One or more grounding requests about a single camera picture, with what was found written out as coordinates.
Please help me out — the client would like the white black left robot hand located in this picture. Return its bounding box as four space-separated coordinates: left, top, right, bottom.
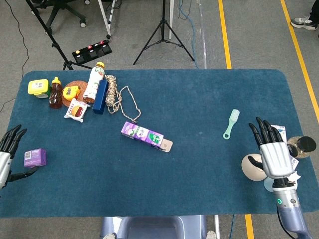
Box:
0 124 38 190

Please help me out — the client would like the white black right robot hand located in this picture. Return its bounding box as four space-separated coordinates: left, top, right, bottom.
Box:
248 117 297 188

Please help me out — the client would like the purple toothpaste carton box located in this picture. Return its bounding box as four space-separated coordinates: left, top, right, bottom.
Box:
121 121 173 153

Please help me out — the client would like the small purple box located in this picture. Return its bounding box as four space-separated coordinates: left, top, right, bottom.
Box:
23 148 47 169

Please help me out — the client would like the navy blue rectangular box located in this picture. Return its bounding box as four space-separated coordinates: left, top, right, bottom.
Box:
92 79 109 115

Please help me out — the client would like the purple white plum carton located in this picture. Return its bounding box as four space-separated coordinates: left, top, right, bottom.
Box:
289 155 299 172

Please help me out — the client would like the beige bowl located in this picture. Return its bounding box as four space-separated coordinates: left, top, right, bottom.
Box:
241 153 268 182

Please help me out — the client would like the white blue carton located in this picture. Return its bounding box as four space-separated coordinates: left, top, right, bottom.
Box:
271 124 287 143

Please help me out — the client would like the glass jar black lid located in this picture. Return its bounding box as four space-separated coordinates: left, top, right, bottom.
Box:
286 135 317 159

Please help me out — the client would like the mint green scrubbing brush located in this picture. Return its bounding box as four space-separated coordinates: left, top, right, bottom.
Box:
223 109 241 140

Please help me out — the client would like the yellow lidded green container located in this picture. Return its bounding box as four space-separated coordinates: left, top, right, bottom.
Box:
27 79 50 99

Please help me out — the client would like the amber honey bottle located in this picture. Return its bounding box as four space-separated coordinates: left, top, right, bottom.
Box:
48 76 63 109

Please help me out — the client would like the white snack packet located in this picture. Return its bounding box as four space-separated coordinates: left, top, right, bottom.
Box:
64 98 88 123

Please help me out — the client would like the yellow lidded jar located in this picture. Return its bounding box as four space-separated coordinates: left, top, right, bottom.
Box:
62 86 81 102

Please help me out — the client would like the brown woven coaster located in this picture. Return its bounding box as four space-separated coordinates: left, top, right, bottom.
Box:
62 80 88 108

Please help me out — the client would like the blue carpet table mat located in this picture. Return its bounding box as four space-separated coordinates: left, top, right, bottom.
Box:
0 69 319 219

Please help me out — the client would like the white drink bottle yellow cap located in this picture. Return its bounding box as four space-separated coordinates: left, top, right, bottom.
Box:
82 61 105 104

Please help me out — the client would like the black light stand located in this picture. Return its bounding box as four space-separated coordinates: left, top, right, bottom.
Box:
24 0 93 71

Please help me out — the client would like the grey white sneaker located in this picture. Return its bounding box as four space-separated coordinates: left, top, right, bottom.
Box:
290 16 319 31

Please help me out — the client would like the blue grey robot torso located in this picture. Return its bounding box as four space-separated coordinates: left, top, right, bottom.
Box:
100 215 207 239

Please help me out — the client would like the black foot pedal panel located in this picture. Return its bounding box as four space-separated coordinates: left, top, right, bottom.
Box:
72 39 113 64

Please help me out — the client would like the dark trouser leg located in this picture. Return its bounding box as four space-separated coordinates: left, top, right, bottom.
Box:
309 0 319 23

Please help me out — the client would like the black office chair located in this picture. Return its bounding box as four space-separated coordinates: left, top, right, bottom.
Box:
31 0 87 35

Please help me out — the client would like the black tripod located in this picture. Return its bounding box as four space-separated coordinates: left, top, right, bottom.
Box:
133 0 195 65

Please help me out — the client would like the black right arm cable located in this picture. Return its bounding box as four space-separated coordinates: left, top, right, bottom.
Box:
276 206 300 239

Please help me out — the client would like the thin black floor cable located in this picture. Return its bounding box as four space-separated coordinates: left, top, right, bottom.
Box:
0 0 30 112

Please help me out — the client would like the braided beige rope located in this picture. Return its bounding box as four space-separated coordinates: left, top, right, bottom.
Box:
104 74 142 124

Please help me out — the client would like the blue floor cable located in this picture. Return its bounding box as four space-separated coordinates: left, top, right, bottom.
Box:
178 0 200 70

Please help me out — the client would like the white upright post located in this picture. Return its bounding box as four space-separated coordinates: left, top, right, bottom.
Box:
168 0 175 40

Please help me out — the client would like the white metal frame leg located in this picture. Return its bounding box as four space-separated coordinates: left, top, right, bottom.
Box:
97 0 117 39

